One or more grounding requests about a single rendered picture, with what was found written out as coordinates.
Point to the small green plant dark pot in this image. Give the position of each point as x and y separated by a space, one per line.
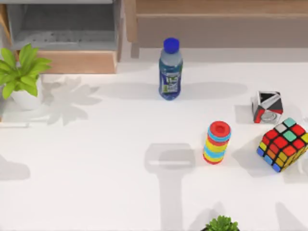
221 224

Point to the pulled-out drawer grey inside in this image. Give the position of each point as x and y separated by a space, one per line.
65 24

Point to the stack of coloured rings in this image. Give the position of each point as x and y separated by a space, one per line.
217 144

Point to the pale wooden drawer front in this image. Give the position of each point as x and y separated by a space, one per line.
77 62

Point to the green plant in white pot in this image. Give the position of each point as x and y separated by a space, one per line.
21 72

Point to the red black white cube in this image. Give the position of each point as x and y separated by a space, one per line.
266 108

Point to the blue bottle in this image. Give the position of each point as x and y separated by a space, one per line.
170 79

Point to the colourful puzzle cube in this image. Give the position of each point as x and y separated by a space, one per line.
281 146

